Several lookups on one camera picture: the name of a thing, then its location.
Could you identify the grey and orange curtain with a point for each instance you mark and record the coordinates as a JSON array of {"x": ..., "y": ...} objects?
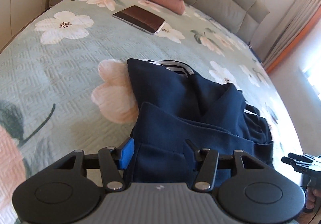
[{"x": 294, "y": 25}]

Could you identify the floral green bedspread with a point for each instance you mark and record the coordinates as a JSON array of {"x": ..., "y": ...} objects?
[{"x": 64, "y": 84}]

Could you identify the person's right hand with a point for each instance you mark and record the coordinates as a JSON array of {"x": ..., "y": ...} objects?
[{"x": 312, "y": 199}]

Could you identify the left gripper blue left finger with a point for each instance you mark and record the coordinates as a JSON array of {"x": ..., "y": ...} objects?
[{"x": 125, "y": 153}]

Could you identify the navy blue garment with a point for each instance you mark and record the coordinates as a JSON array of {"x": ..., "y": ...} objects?
[{"x": 177, "y": 104}]

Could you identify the brown tablet case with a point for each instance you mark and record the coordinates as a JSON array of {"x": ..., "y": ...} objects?
[{"x": 141, "y": 19}]

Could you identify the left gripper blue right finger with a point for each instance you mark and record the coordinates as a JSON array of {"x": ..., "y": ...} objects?
[{"x": 191, "y": 151}]

